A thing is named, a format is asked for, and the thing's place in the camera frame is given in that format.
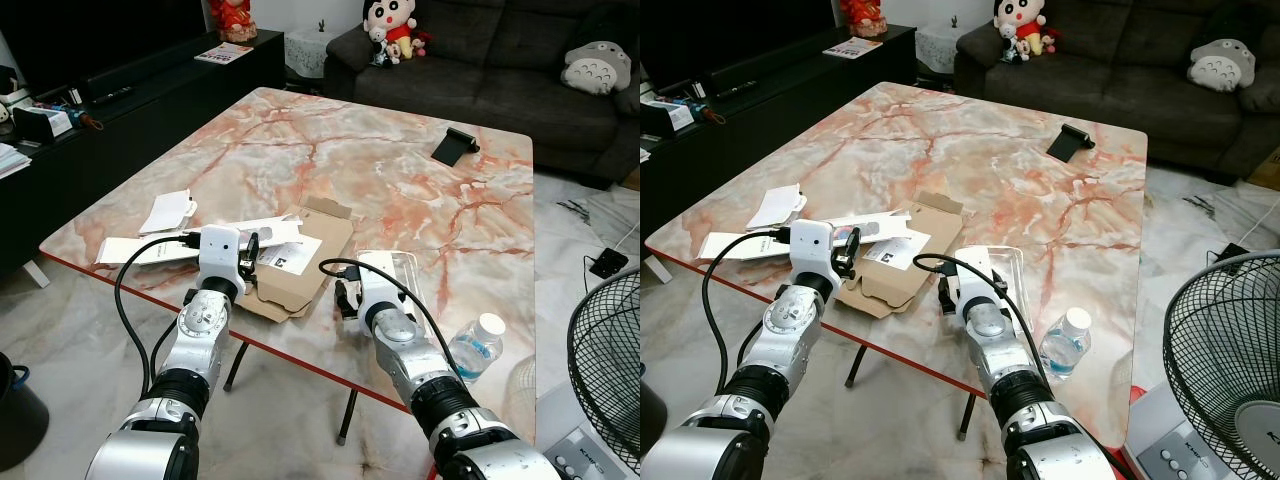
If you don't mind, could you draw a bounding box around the clear plastic packaging tray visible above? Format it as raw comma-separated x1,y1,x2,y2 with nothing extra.
360,250,421,301
960,245,1026,296

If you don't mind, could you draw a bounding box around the black rubbish bin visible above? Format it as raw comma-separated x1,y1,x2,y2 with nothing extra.
640,372,669,446
0,352,49,471

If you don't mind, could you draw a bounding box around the flat brown cardboard packaging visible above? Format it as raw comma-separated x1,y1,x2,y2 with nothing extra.
245,197,356,323
835,192,966,319

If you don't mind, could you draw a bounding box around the white paper with black logo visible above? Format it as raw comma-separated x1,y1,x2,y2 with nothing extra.
868,230,931,271
257,235,323,276

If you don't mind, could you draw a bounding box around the small white folded paper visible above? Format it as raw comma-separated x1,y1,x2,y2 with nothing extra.
747,184,806,229
140,188,198,234

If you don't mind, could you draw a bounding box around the clear plastic water bottle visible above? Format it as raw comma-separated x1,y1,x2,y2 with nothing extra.
1038,307,1093,381
448,313,506,383

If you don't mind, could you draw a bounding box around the black TV console cabinet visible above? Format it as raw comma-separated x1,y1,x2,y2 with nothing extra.
0,30,286,281
640,25,916,241

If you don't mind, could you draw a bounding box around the black phone stand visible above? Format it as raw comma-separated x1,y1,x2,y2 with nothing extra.
1047,122,1096,161
432,128,481,166

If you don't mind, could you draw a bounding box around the printed booklet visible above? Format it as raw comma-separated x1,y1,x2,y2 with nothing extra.
822,37,884,59
194,42,254,64

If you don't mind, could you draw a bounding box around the white lace covered side table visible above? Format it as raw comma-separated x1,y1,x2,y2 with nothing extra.
915,25,961,73
285,30,331,79

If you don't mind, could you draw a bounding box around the red plastic stool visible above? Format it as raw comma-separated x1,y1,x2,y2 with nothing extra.
1118,383,1143,480

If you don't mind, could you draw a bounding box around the black and white small box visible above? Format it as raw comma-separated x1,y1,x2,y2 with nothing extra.
10,105,76,146
645,98,696,133

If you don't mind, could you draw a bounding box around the red festive doll decoration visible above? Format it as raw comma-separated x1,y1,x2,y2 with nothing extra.
207,0,258,41
838,0,889,38

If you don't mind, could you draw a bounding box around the black television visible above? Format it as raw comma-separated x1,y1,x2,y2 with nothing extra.
640,0,841,91
0,0,216,96

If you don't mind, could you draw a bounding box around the black grille grey table fan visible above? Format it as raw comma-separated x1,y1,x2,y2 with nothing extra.
1125,250,1280,480
535,268,641,480

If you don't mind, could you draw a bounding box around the dark grey fabric sofa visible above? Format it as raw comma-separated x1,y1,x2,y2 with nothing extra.
323,0,641,186
953,0,1280,181

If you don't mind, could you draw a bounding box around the cartoon boy plush doll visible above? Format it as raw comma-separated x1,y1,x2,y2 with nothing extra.
362,0,421,66
993,0,1051,63

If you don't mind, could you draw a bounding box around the grey Totoro plush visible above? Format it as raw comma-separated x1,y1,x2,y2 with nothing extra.
560,38,633,96
1187,35,1259,93

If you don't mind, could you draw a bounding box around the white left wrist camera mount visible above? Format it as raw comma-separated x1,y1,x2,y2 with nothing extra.
197,226,244,283
790,222,836,279

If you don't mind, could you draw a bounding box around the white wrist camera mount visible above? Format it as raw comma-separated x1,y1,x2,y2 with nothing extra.
355,252,403,313
197,226,244,283
790,222,836,279
955,248,1001,306

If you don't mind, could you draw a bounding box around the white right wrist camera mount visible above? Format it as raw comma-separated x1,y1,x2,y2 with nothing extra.
355,252,403,313
955,248,1001,306

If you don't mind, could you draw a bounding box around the black metal table frame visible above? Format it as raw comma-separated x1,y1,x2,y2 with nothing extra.
845,343,978,442
222,338,359,447

